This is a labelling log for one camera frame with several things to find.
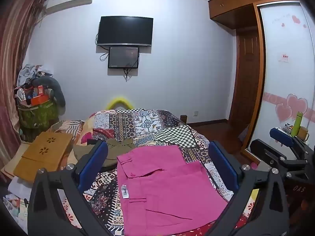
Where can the pink pants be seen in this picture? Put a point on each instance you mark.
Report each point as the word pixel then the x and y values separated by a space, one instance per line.
pixel 167 184

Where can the wooden door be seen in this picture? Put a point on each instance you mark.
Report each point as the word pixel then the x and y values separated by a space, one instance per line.
pixel 246 78

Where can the pink small object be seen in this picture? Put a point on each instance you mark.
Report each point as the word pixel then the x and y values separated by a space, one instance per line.
pixel 254 166

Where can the green fabric bag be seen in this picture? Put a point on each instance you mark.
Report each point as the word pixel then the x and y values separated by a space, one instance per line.
pixel 39 115

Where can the yellow bed sheet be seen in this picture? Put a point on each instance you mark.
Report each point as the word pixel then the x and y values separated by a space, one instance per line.
pixel 254 194

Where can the wooden lap desk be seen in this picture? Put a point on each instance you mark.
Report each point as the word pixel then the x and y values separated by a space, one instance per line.
pixel 41 157

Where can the grey bolster pillow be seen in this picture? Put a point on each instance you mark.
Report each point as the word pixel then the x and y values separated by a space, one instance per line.
pixel 57 91

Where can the wooden overhead cabinet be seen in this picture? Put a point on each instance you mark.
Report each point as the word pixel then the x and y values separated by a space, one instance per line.
pixel 233 2

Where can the patchwork printed blanket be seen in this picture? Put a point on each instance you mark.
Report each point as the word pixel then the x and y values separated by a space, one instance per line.
pixel 152 125

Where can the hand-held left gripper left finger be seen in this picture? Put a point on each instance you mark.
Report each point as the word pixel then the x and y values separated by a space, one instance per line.
pixel 94 162

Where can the black flat television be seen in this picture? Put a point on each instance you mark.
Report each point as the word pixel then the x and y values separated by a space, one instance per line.
pixel 125 30

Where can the white air conditioner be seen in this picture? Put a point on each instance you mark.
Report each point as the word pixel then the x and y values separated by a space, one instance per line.
pixel 70 0

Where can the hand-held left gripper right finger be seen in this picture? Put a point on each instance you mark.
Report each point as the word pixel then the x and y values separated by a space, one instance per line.
pixel 222 167

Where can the yellow curved object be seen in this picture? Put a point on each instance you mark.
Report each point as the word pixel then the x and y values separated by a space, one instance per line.
pixel 119 100

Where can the leaf-print cloth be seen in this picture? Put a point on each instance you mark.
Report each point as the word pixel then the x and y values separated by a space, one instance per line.
pixel 66 125

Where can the pile of clothes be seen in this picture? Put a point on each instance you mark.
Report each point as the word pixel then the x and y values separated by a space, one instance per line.
pixel 30 72

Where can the pile of papers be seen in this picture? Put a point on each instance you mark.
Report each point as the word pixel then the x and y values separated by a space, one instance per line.
pixel 16 207

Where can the small black wall monitor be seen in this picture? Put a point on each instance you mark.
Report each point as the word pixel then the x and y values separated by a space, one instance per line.
pixel 123 57

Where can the wooden bed post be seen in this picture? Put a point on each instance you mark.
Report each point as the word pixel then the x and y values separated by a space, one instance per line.
pixel 183 118

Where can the green bottle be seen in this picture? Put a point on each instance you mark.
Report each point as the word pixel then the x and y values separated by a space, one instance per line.
pixel 297 124

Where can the orange box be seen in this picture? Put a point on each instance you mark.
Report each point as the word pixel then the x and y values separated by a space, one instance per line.
pixel 39 100

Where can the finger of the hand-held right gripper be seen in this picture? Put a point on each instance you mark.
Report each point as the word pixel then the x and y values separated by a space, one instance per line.
pixel 262 153
pixel 280 134

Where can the striped red curtain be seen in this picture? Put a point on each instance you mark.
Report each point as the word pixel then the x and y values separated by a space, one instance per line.
pixel 14 54

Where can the paper note sticker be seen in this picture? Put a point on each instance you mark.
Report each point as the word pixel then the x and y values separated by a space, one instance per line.
pixel 284 57

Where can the brown mug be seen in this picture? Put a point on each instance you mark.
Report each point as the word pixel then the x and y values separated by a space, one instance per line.
pixel 304 132

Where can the olive green garment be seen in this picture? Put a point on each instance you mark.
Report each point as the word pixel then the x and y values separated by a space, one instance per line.
pixel 115 150

